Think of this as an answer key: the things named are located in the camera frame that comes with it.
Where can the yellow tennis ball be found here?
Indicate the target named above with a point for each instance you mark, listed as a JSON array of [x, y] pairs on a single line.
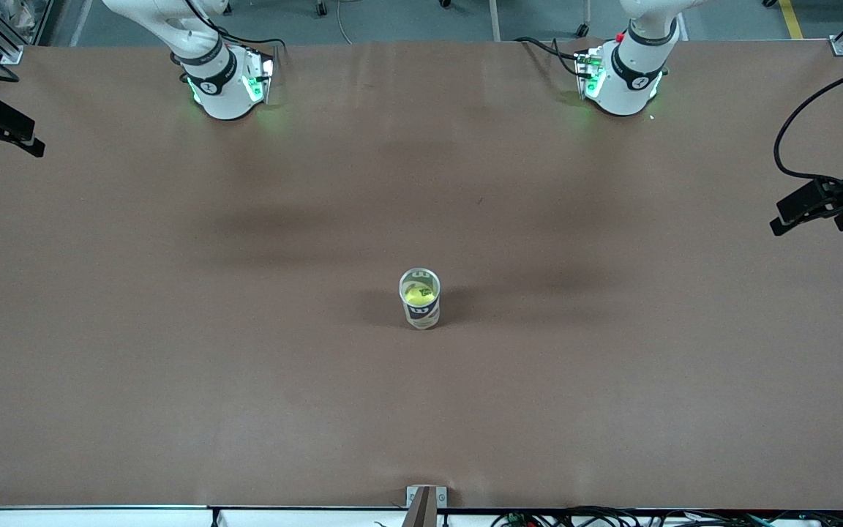
[[418, 296]]

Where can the clear tennis ball can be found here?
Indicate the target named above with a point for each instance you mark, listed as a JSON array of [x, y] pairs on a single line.
[[421, 318]]

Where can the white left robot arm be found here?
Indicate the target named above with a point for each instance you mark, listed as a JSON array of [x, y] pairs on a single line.
[[630, 88]]

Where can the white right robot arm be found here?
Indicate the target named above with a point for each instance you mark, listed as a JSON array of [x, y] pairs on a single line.
[[224, 95]]

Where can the white stand leg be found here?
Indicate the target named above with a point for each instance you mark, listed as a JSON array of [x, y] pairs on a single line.
[[495, 22]]

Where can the brown table cover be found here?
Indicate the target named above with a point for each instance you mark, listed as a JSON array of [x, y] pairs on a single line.
[[421, 183]]

